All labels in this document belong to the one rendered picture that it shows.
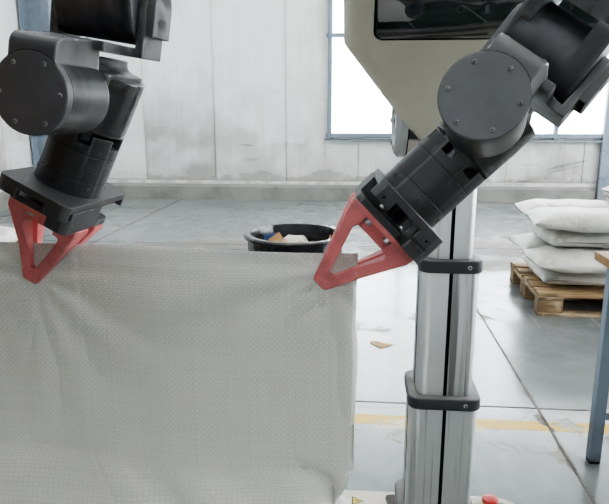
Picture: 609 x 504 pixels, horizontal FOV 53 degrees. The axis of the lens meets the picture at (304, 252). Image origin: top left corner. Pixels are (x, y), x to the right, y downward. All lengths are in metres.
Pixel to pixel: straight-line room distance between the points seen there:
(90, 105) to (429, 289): 0.75
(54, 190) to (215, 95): 8.21
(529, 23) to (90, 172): 0.36
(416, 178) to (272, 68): 8.15
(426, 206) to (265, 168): 8.17
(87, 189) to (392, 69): 0.53
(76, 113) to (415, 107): 0.62
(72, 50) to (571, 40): 0.35
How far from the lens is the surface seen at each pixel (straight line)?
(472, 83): 0.41
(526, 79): 0.41
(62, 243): 0.56
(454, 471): 1.23
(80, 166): 0.53
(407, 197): 0.47
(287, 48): 8.59
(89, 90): 0.47
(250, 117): 8.62
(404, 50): 0.91
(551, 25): 0.50
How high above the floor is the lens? 1.20
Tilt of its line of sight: 13 degrees down
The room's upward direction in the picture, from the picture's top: straight up
